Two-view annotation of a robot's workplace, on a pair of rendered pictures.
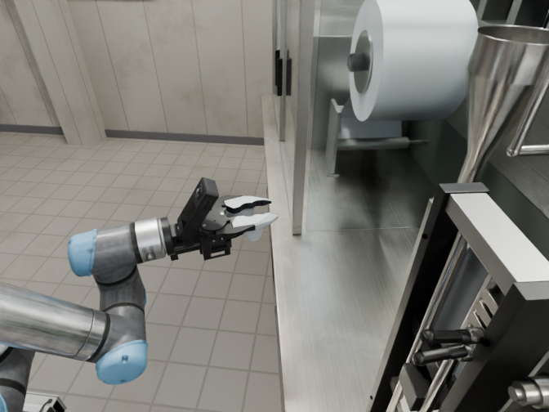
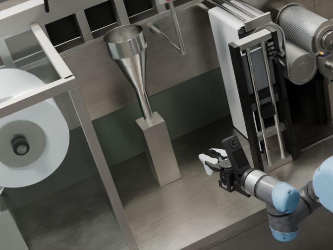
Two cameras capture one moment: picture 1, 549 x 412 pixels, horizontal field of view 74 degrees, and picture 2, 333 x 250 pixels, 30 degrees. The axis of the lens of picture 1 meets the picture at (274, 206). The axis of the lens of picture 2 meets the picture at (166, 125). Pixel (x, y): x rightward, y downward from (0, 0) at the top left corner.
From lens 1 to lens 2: 1.94 m
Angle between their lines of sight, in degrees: 79
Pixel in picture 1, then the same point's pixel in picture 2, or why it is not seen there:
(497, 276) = (267, 38)
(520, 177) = (103, 109)
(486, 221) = (249, 38)
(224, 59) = not seen: outside the picture
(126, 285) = not seen: hidden behind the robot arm
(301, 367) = (253, 204)
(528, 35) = (106, 38)
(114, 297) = not seen: hidden behind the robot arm
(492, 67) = (141, 45)
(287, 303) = (212, 227)
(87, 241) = (284, 184)
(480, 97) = (142, 60)
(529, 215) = (124, 114)
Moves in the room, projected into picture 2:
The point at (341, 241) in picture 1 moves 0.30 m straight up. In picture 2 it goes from (136, 224) to (112, 159)
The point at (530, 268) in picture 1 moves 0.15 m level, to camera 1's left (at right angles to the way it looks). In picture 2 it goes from (264, 31) to (286, 47)
